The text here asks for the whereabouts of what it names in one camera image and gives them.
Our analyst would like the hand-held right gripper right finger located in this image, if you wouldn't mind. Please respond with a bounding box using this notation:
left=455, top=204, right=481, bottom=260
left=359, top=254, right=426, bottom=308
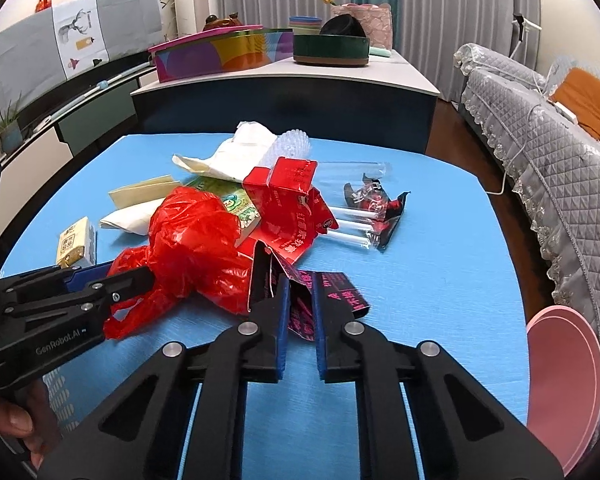
left=312, top=280, right=565, bottom=480

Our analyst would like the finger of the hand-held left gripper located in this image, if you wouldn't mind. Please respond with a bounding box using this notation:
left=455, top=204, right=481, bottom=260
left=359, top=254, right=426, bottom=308
left=0, top=264, right=112, bottom=295
left=2, top=266, right=156, bottom=333

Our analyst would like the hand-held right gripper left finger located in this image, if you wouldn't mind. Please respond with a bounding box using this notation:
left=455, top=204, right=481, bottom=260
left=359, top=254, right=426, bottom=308
left=37, top=275, right=291, bottom=480

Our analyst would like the red plastic bag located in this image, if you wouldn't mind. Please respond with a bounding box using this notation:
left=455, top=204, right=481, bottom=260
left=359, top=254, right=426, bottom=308
left=102, top=186, right=255, bottom=341

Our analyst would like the green snack packet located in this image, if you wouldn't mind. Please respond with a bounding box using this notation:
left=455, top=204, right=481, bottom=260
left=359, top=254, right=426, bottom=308
left=192, top=175, right=262, bottom=236

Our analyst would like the pink plastic basin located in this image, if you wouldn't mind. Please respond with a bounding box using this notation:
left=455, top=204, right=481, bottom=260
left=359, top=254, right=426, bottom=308
left=525, top=305, right=600, bottom=476

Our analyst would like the black clip on white arm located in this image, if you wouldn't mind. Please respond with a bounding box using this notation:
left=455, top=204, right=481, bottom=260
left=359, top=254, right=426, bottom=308
left=512, top=12, right=543, bottom=42

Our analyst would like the person's left hand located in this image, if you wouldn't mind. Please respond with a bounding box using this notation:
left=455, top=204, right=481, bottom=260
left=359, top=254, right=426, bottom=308
left=0, top=382, right=63, bottom=472

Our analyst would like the white folded paper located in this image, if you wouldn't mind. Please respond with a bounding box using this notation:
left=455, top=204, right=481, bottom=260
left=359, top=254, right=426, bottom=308
left=100, top=197, right=166, bottom=236

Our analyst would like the beige folded paper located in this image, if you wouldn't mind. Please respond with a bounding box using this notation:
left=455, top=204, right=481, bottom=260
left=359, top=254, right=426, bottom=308
left=108, top=175, right=181, bottom=209

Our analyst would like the clear plastic tube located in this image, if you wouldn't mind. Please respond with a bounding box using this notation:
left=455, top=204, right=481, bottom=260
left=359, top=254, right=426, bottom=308
left=327, top=227, right=372, bottom=252
left=316, top=160, right=393, bottom=182
left=336, top=204, right=381, bottom=225

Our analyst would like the blue tablecloth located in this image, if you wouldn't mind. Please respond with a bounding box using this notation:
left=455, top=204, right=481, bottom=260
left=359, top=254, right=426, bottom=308
left=0, top=132, right=531, bottom=480

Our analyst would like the black red snack wrapper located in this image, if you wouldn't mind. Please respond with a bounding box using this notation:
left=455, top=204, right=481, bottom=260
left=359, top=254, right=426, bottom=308
left=343, top=172, right=412, bottom=252

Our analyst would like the television cabinet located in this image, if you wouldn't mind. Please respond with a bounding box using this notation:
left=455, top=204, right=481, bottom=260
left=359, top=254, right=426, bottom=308
left=0, top=62, right=156, bottom=241

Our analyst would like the small potted plant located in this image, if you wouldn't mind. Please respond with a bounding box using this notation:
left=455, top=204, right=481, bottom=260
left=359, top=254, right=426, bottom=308
left=0, top=100, right=25, bottom=157

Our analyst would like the white crumpled paper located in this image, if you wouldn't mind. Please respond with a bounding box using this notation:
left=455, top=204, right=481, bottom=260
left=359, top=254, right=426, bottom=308
left=172, top=121, right=281, bottom=183

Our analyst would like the white bubble foam wrap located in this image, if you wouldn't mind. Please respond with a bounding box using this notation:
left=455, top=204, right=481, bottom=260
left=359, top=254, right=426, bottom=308
left=267, top=129, right=312, bottom=167

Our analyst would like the white rod with blue knob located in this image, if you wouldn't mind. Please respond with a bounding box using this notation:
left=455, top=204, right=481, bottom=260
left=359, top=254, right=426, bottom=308
left=42, top=62, right=153, bottom=126

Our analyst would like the white top coffee table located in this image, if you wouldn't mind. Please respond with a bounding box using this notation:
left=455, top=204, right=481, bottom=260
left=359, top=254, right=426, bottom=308
left=130, top=50, right=441, bottom=156

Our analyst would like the television with grey cover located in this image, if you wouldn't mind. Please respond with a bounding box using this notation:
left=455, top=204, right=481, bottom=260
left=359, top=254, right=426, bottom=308
left=0, top=0, right=163, bottom=111

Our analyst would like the colourful tin box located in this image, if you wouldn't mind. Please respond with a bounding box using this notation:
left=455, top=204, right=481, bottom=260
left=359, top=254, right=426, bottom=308
left=148, top=27, right=296, bottom=83

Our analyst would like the brown teapot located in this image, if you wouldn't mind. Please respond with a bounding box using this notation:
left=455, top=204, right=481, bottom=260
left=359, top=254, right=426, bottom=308
left=202, top=12, right=241, bottom=33

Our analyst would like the green round tin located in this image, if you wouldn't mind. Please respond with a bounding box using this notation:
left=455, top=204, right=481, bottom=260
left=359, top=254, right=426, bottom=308
left=292, top=34, right=371, bottom=67

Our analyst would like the grey quilted sofa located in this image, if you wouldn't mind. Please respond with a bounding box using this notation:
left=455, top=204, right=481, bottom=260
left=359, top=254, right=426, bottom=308
left=452, top=42, right=600, bottom=356

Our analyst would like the stack of coloured bowls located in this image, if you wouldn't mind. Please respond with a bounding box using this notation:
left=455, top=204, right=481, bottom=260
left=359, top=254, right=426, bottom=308
left=288, top=15, right=323, bottom=36

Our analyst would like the pink basket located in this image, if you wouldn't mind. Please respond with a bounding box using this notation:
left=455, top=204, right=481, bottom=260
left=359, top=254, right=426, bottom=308
left=330, top=2, right=393, bottom=51

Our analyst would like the white power strip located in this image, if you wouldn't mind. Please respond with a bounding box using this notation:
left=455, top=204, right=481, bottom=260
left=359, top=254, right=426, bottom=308
left=550, top=101, right=578, bottom=123

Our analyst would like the orange cushion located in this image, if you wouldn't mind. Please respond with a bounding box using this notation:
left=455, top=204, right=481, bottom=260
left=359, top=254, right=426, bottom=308
left=550, top=67, right=600, bottom=142

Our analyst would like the white power cable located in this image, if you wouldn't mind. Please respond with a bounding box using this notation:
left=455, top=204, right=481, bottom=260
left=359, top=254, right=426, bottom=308
left=487, top=75, right=556, bottom=196

